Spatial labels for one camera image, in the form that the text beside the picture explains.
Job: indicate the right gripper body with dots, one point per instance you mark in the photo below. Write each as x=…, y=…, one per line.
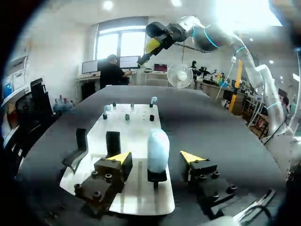
x=162, y=31

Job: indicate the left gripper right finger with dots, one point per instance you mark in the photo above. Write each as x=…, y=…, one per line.
x=204, y=175

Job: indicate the light blue earbud case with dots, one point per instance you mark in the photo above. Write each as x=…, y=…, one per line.
x=158, y=150

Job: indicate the person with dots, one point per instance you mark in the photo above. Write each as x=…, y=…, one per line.
x=110, y=71
x=285, y=104

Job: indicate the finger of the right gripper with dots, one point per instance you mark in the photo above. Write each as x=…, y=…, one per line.
x=151, y=46
x=147, y=58

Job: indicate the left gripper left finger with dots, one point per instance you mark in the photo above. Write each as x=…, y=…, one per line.
x=107, y=175

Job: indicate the white earbud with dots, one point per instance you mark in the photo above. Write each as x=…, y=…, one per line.
x=107, y=108
x=153, y=99

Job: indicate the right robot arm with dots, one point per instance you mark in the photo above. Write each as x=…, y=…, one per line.
x=254, y=68

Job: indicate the white plate with black stands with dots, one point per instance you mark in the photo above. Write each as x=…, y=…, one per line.
x=131, y=128

